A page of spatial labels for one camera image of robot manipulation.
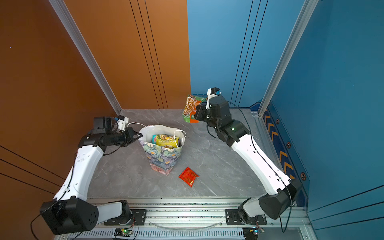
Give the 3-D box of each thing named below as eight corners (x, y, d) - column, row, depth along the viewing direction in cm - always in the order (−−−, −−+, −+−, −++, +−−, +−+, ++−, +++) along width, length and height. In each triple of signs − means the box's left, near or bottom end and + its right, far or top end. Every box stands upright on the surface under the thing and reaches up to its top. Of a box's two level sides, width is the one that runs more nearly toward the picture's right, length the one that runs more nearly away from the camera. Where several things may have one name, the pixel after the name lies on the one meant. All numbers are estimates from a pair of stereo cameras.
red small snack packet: (179, 177, 88) (178, 175, 87) (187, 167, 92) (187, 165, 91) (191, 187, 85) (191, 186, 83) (199, 176, 89) (199, 175, 87)
